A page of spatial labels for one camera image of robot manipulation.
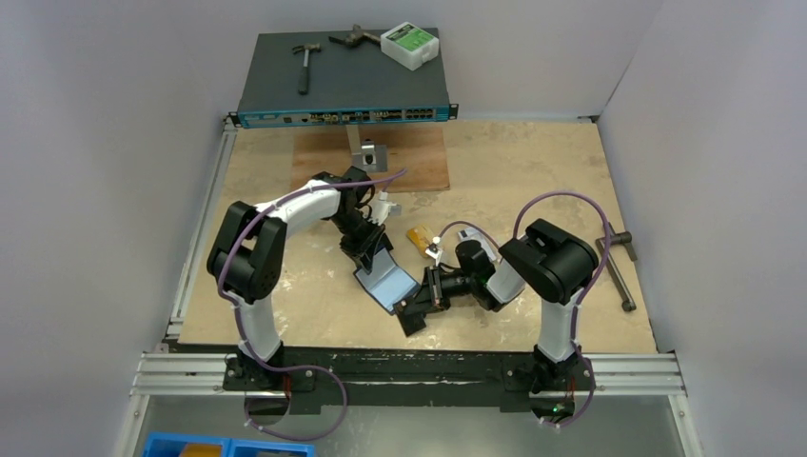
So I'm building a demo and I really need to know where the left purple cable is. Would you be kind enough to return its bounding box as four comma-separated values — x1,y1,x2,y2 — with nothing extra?
216,168,410,380

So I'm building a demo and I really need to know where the blue plastic bin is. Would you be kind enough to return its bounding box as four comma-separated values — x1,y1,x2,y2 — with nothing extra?
141,432,317,457

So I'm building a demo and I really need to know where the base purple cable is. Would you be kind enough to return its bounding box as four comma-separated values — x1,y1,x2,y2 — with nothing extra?
243,366,350,444

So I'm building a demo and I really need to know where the metal stand bracket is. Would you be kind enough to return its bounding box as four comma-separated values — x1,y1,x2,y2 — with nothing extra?
345,125,388,173

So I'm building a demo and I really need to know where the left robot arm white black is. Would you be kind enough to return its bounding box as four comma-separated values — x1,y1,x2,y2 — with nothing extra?
207,167,390,389

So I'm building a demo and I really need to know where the dark metal tool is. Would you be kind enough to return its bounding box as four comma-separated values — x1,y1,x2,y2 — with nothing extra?
328,24,381,49

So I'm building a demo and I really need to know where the aluminium frame rail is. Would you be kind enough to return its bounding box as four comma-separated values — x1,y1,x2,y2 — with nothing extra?
129,353,686,397

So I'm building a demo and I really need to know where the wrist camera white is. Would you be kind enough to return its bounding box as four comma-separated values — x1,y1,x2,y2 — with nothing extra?
424,236,443,266
368,191,402,226

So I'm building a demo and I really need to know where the blue leather card holder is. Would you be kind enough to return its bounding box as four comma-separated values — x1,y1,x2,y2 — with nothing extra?
353,248,421,315

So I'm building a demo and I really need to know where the blue network switch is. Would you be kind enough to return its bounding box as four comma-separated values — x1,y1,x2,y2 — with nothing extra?
228,31,459,129

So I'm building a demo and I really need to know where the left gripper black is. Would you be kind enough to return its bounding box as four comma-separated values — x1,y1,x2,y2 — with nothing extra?
329,209,385,274

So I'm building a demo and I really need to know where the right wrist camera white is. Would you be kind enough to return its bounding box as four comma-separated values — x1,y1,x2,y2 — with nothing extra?
424,236,443,266

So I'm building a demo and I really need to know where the brown wooden board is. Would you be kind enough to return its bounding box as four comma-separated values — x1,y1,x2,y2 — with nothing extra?
289,125,450,192

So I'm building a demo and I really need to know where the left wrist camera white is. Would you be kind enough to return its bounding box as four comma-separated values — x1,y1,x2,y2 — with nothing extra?
368,191,402,226

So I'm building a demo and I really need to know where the white green electrical box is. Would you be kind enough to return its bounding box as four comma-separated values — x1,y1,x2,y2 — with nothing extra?
380,22,440,71

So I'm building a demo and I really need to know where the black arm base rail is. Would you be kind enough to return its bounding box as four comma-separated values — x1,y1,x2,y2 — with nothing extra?
224,347,594,418

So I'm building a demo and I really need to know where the metal door handle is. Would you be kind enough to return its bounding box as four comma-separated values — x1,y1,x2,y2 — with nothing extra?
595,231,638,313

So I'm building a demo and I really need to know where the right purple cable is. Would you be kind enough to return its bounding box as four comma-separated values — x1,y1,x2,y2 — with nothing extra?
436,190,614,430

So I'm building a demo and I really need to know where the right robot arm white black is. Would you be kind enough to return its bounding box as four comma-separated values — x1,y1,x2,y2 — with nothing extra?
393,219,600,387

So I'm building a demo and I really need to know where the small black hammer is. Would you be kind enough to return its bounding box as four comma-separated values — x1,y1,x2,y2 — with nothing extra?
292,43,322,95

